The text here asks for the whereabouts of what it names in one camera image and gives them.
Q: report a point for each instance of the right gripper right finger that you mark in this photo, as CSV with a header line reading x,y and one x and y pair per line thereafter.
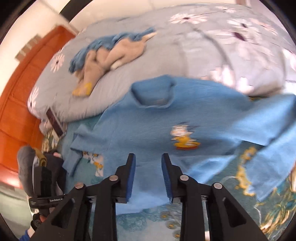
x,y
227,219

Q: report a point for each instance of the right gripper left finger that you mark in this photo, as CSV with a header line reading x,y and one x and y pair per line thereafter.
x,y
89,212

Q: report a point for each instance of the light blue sweater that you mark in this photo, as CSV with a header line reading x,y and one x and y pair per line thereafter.
x,y
200,124

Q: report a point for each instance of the left hand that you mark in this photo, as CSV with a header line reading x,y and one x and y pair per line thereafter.
x,y
38,218

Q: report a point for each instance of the black smartphone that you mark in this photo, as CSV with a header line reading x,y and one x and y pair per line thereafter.
x,y
55,123

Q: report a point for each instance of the orange wooden headboard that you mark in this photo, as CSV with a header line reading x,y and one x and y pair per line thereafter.
x,y
18,126

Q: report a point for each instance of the blue knit garment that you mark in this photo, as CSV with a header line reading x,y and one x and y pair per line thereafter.
x,y
108,42

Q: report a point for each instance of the beige fleece garment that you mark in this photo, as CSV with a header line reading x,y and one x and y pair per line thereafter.
x,y
98,62

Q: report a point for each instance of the white wardrobe with black stripe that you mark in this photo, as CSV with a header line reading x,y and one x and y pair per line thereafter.
x,y
104,9

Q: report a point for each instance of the grey floral duvet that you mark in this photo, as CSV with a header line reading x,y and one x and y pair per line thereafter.
x,y
226,43

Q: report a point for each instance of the wall switch panel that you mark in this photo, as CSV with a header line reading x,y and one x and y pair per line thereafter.
x,y
27,48

